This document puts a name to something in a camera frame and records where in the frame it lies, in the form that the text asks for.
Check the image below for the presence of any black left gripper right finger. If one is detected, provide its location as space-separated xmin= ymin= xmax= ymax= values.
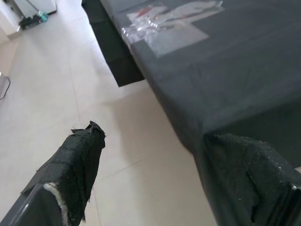
xmin=217 ymin=133 xmax=301 ymax=226

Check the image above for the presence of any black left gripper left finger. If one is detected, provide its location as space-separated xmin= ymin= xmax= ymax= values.
xmin=0 ymin=120 xmax=106 ymax=226

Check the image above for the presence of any black table cloth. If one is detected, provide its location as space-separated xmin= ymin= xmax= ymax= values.
xmin=81 ymin=0 xmax=301 ymax=226

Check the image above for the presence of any mop with teal head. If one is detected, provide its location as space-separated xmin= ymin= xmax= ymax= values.
xmin=20 ymin=11 xmax=50 ymax=30

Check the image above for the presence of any white fridge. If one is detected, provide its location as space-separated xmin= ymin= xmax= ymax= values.
xmin=13 ymin=0 xmax=57 ymax=17

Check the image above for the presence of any clear tape cross patch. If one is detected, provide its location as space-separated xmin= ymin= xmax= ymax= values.
xmin=121 ymin=0 xmax=224 ymax=57

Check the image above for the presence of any grey metal frame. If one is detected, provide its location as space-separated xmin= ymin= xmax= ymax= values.
xmin=0 ymin=72 xmax=11 ymax=101

